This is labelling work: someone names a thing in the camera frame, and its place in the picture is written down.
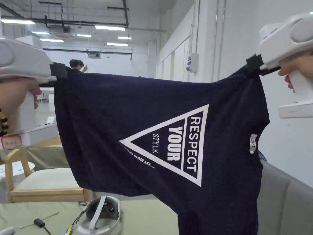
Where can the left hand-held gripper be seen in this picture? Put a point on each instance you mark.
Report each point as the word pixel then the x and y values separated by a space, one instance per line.
pixel 22 61

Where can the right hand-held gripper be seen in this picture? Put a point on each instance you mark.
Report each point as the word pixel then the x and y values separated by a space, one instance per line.
pixel 281 41

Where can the dark blue printed shirt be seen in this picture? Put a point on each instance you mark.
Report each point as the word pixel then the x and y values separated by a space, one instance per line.
pixel 127 115

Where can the person's right hand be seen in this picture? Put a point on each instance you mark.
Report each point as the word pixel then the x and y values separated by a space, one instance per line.
pixel 299 64

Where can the person's left hand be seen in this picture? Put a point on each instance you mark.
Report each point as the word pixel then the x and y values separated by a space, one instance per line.
pixel 14 95

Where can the white hand controller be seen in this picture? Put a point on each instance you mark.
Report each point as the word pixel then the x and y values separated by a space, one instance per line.
pixel 6 230

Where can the white headset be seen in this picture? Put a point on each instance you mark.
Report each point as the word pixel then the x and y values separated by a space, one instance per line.
pixel 97 220

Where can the bed with pale green sheet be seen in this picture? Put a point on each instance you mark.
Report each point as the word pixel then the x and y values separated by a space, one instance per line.
pixel 146 215

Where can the grey wall box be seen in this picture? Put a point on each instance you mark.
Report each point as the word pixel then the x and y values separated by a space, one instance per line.
pixel 193 62

